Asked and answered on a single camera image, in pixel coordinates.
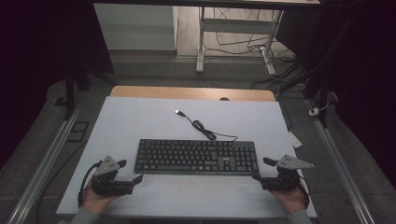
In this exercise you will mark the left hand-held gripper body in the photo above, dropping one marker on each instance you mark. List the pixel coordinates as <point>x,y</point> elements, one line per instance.
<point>107,166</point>

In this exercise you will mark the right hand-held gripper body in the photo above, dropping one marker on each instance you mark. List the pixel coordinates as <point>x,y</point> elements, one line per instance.
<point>291,163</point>

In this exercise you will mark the black computer keyboard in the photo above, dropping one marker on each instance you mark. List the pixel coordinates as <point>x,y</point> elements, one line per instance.
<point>186,155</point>

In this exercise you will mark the person's right hand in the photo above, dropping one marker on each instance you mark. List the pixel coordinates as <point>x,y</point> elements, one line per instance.
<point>291,200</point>

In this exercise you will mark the person's left hand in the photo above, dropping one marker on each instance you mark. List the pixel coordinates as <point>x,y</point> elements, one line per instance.
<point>96,202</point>

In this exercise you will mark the white paper tag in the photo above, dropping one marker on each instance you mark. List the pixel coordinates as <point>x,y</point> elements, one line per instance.
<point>295,140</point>

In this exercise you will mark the white table board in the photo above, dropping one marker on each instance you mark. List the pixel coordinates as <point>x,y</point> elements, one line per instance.
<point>186,193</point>

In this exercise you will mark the small white box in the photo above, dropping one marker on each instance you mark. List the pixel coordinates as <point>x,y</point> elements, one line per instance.
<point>313,112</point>

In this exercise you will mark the black metal stand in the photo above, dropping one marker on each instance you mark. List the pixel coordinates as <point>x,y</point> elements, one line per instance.
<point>70,93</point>
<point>322,90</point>

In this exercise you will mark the wooden table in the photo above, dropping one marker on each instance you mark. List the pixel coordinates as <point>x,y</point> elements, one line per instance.
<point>186,92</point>

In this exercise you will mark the white cabinet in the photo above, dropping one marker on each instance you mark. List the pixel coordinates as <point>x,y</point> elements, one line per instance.
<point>137,28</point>

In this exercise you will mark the aluminium rail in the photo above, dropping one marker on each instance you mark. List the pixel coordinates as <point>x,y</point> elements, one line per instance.
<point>342,168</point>
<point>43,168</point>

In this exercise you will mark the white metal desk frame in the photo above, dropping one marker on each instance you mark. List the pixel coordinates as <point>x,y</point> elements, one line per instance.
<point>236,25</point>

